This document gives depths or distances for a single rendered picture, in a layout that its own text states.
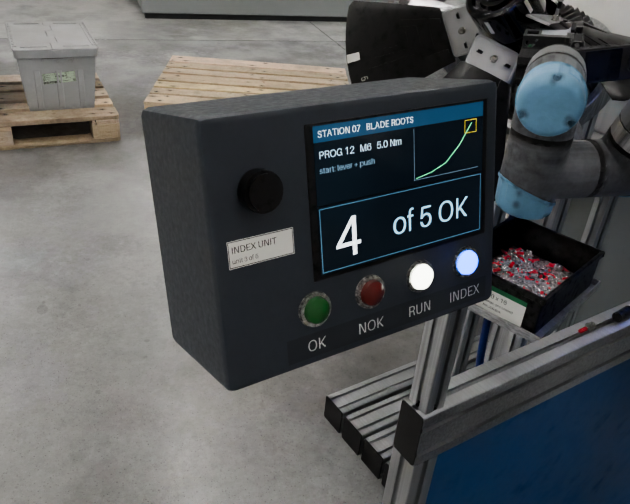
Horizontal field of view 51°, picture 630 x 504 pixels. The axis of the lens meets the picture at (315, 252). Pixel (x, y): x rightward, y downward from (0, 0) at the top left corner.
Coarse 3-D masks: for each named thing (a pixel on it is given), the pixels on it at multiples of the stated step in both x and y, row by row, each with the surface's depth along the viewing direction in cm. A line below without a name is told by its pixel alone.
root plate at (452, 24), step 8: (456, 8) 123; (464, 8) 122; (448, 16) 124; (464, 16) 123; (448, 24) 125; (456, 24) 124; (464, 24) 124; (472, 24) 123; (448, 32) 126; (456, 32) 125; (472, 32) 124; (480, 32) 123; (456, 40) 126; (464, 40) 125; (472, 40) 124; (456, 48) 127; (464, 48) 126; (456, 56) 127
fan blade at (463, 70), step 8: (464, 64) 116; (456, 72) 116; (464, 72) 116; (472, 72) 116; (480, 72) 116; (496, 80) 116; (504, 88) 116; (504, 96) 116; (496, 104) 115; (504, 104) 116; (496, 112) 115; (504, 112) 116; (496, 120) 115; (504, 120) 115; (496, 128) 115; (504, 128) 115; (496, 136) 114; (504, 136) 115; (496, 144) 114; (504, 144) 114; (496, 152) 114; (496, 160) 113; (496, 168) 113; (496, 176) 113; (496, 184) 112
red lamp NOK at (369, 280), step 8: (368, 280) 49; (376, 280) 50; (360, 288) 49; (368, 288) 49; (376, 288) 49; (384, 288) 50; (360, 296) 49; (368, 296) 49; (376, 296) 49; (360, 304) 50; (368, 304) 50; (376, 304) 50
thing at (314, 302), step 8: (312, 296) 47; (320, 296) 47; (304, 304) 47; (312, 304) 47; (320, 304) 47; (328, 304) 47; (304, 312) 47; (312, 312) 47; (320, 312) 47; (328, 312) 47; (304, 320) 47; (312, 320) 47; (320, 320) 47
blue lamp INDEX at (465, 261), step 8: (464, 248) 54; (472, 248) 55; (456, 256) 54; (464, 256) 54; (472, 256) 54; (456, 264) 54; (464, 264) 54; (472, 264) 54; (456, 272) 55; (464, 272) 54; (472, 272) 55
